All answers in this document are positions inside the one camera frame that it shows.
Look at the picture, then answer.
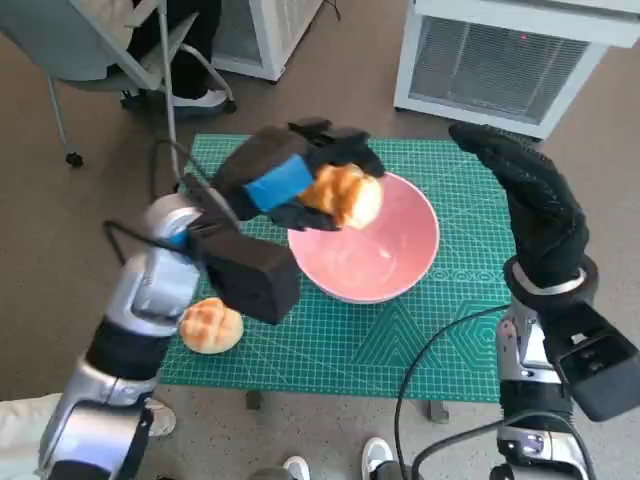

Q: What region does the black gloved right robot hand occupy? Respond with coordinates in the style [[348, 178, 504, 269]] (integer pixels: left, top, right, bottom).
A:
[[448, 122, 591, 290]]

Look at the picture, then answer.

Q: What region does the narrow white mesh cabinet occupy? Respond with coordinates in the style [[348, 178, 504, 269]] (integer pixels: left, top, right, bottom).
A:
[[209, 0, 324, 84]]

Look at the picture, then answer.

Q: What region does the green cutting mat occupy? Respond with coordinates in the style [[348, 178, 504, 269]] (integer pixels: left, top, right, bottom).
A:
[[158, 132, 519, 404]]

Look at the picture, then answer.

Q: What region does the seated person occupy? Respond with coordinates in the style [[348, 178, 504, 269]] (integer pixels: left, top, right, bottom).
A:
[[107, 0, 237, 119]]

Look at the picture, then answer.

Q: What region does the thick looped black cable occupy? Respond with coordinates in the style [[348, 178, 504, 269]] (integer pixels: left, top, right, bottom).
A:
[[410, 412, 596, 480]]

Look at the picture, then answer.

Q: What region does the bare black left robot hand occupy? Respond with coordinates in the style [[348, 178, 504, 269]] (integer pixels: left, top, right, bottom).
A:
[[212, 117, 387, 234]]

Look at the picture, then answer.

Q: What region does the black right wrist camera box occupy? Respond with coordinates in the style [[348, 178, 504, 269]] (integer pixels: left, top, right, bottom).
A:
[[542, 302, 640, 424]]

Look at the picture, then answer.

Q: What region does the pink bowl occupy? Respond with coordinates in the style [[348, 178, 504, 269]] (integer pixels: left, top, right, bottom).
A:
[[287, 172, 442, 306]]

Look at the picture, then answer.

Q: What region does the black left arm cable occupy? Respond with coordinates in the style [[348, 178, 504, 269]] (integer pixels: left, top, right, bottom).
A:
[[102, 138, 239, 264]]

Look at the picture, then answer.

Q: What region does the long orange toy bread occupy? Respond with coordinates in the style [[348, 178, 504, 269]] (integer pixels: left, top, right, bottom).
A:
[[298, 162, 384, 231]]

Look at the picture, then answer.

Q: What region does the person with white shoes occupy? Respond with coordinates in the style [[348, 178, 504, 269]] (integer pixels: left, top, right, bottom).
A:
[[247, 438, 419, 480]]

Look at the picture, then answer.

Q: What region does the thin black cable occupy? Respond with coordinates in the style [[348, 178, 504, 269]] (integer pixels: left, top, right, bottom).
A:
[[393, 305, 509, 480]]

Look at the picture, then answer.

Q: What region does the round toy bread bun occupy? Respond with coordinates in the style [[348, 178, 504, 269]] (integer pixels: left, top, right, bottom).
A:
[[179, 297, 245, 355]]

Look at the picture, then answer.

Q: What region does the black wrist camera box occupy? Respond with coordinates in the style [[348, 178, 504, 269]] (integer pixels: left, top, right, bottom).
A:
[[542, 302, 640, 424], [187, 224, 301, 325]]

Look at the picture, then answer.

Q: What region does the wide white mesh cabinet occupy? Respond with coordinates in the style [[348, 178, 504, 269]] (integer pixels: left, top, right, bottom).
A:
[[393, 0, 640, 141]]

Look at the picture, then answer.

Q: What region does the grey chair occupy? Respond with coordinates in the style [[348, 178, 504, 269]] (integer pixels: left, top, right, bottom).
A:
[[0, 0, 237, 169]]

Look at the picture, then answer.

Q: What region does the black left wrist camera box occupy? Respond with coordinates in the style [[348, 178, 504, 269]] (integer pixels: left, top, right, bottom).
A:
[[187, 224, 301, 325]]

